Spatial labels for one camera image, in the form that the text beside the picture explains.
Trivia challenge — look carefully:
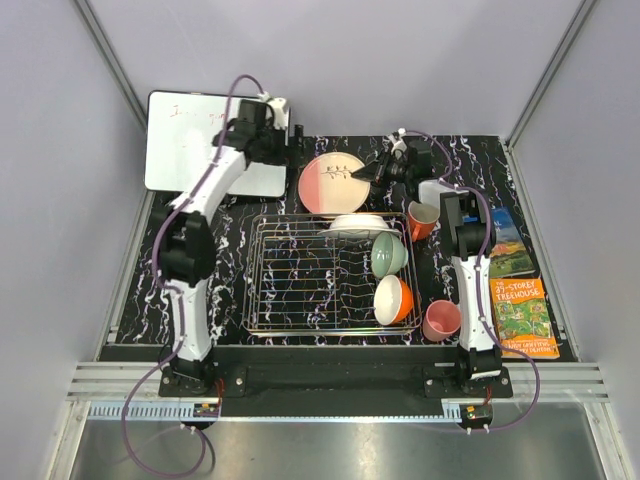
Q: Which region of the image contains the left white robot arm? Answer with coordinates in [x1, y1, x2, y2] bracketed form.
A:
[152, 93, 298, 396]

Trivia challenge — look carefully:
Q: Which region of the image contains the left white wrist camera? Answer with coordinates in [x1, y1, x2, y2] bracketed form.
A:
[257, 92, 290, 131]

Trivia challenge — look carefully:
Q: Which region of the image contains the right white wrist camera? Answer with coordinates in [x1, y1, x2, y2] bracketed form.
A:
[388, 128, 407, 159]

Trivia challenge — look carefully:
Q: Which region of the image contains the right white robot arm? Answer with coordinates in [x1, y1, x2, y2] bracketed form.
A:
[352, 137, 502, 397]

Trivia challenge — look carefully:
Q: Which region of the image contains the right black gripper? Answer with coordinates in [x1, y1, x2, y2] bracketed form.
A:
[352, 148, 413, 189]

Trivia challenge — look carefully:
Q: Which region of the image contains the white dry-erase board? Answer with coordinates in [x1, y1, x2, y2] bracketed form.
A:
[144, 90, 287, 198]

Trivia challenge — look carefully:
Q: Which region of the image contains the mint green bowl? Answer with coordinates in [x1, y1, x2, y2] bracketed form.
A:
[371, 232, 409, 279]

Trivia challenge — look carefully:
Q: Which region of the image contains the white fluted plate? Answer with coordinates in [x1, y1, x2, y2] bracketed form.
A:
[319, 213, 389, 239]

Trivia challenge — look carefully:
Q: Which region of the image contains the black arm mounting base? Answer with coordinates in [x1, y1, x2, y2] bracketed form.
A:
[159, 345, 513, 421]

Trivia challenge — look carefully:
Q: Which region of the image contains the orange bowl white inside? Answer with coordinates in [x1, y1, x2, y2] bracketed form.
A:
[373, 275, 414, 326]

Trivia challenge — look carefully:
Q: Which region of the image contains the pink plate with leaf sprig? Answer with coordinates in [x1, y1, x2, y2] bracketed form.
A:
[298, 152, 370, 215]

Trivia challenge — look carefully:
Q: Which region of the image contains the pink plastic cup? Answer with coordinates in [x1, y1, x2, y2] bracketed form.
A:
[422, 300, 462, 342]

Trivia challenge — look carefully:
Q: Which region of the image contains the Animal Farm book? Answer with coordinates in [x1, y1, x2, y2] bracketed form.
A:
[490, 207, 535, 278]

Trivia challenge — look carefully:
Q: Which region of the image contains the orange mug white inside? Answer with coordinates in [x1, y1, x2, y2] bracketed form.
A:
[407, 201, 440, 242]

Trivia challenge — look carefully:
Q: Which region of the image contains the orange Treehouse book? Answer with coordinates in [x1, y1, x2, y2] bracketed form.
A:
[490, 278, 560, 359]

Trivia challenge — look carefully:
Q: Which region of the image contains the metal wire dish rack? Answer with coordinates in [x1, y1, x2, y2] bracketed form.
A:
[243, 214, 421, 337]

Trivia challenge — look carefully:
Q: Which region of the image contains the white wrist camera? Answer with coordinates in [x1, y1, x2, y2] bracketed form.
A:
[388, 128, 407, 159]
[257, 92, 290, 131]

